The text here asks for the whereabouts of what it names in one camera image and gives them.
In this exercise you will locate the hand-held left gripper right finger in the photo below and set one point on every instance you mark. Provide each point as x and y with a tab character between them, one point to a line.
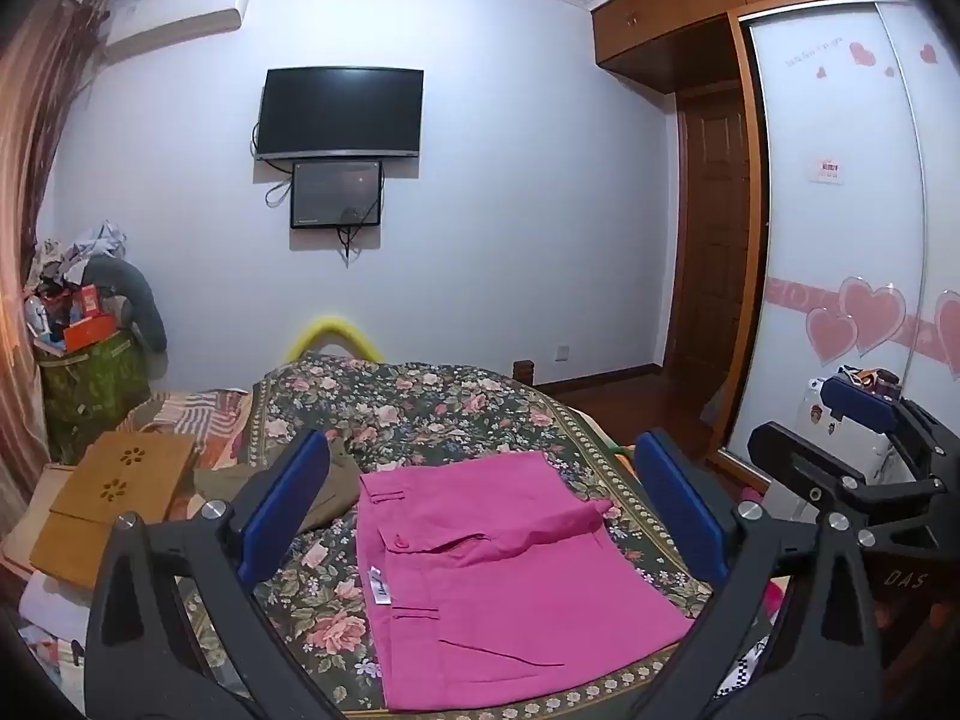
679	510

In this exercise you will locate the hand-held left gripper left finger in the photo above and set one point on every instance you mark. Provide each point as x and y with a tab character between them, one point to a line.
289	502

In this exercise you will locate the black wall television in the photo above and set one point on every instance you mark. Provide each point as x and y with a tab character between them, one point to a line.
341	112

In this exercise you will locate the white stickered appliance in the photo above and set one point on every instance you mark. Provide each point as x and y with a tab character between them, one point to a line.
814	409

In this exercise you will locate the striped pink cloth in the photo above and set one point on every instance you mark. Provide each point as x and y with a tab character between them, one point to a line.
202	412

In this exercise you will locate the white air conditioner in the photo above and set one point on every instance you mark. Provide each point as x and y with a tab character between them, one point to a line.
172	22

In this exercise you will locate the white paper sheets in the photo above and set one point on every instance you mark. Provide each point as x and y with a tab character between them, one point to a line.
52	615

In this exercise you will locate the dark floral blanket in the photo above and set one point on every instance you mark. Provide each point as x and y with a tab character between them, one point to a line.
450	412

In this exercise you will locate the white heart-print wardrobe door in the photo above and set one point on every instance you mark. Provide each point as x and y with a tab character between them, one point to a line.
847	202

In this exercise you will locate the black white checkered cloth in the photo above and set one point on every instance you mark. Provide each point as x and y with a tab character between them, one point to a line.
742	671

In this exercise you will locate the white wall socket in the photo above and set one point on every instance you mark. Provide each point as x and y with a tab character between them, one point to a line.
561	352

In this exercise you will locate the wooden lap desk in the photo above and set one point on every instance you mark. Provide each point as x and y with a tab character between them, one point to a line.
112	495

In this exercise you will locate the pink pants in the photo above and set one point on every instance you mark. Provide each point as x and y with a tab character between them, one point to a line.
487	577

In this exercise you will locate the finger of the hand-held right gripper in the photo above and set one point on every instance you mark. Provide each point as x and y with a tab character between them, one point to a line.
859	399
795	457

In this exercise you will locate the green fabric hamper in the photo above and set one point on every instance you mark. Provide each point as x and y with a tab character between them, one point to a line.
90	382

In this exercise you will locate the pile of crumpled clothes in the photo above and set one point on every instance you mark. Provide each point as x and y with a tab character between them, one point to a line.
75	255

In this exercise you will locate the wooden overhead cabinet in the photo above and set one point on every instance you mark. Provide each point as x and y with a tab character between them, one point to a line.
675	22

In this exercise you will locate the brown wooden door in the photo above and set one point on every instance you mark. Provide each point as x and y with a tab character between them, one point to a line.
712	240

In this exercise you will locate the olive green pants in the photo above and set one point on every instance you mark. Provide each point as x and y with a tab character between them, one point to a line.
330	491

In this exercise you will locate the brown striped curtain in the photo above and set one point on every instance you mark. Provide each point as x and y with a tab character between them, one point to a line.
37	165

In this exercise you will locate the small black wall screen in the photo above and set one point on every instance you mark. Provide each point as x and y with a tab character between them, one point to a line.
335	193

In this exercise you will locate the orange box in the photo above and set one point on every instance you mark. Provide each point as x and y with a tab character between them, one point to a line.
90	331

